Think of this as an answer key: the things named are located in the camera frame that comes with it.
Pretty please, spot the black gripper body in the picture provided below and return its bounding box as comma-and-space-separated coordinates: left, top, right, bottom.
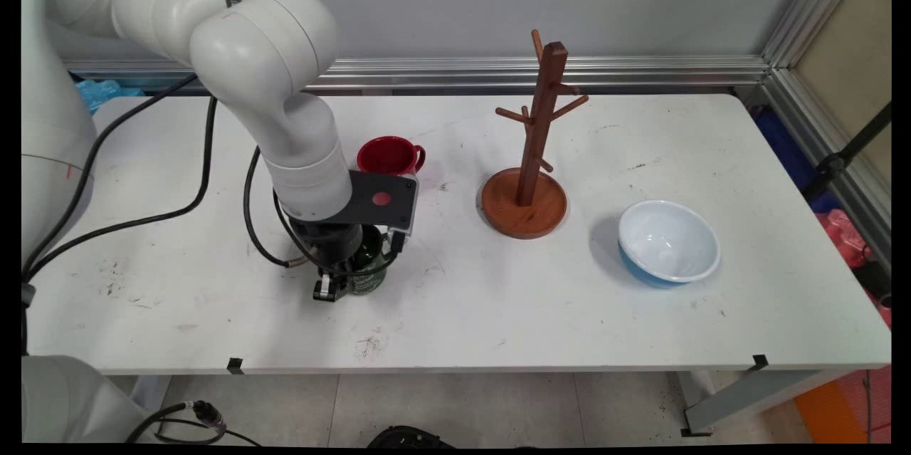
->
288, 220, 365, 278

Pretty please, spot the green enamel mug white lettering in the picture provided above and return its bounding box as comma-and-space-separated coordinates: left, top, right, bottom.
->
346, 226, 391, 296

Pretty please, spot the brown wooden mug tree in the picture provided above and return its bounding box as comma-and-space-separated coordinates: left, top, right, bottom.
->
481, 29, 590, 240

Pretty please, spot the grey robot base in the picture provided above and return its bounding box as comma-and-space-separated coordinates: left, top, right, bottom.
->
21, 354, 173, 444

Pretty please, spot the red enamel mug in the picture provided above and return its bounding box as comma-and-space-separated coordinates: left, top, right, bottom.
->
357, 136, 427, 179

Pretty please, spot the black round floor object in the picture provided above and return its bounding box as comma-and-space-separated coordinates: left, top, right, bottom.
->
366, 425, 458, 449

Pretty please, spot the blue plastic bag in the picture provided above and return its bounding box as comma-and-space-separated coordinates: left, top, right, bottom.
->
75, 79, 147, 115

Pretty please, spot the white bowl blue outside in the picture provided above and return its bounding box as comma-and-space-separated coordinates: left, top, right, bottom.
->
618, 199, 721, 289

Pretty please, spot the grey table leg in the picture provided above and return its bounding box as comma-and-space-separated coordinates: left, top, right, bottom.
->
676, 370, 851, 437

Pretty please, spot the blue plastic bin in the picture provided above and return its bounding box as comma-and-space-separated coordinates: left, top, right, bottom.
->
751, 108, 842, 214

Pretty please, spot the red plastic bag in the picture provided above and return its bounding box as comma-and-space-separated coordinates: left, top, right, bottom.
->
815, 209, 873, 269

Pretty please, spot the black tripod pole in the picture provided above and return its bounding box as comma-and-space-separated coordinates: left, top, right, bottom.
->
804, 103, 892, 201

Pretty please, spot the orange floor mat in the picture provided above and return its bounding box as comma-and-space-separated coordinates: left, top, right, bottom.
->
794, 368, 892, 444

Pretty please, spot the beige partition panel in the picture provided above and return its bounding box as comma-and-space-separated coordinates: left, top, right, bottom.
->
794, 0, 892, 194

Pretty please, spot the black camera cable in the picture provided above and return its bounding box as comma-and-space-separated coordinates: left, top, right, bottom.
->
21, 74, 408, 281

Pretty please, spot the wrist camera with black bracket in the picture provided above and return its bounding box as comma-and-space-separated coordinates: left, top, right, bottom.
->
335, 170, 421, 254

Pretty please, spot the black cable with metal tip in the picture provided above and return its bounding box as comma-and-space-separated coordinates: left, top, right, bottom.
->
21, 94, 310, 281

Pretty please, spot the black floor cable with connector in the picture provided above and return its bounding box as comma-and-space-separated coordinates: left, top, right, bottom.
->
125, 400, 263, 447

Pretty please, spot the long horizontal aluminium rail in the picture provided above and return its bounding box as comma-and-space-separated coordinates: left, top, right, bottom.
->
64, 55, 773, 93

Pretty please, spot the aluminium corner frame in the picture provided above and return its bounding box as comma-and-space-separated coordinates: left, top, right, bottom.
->
760, 0, 892, 272

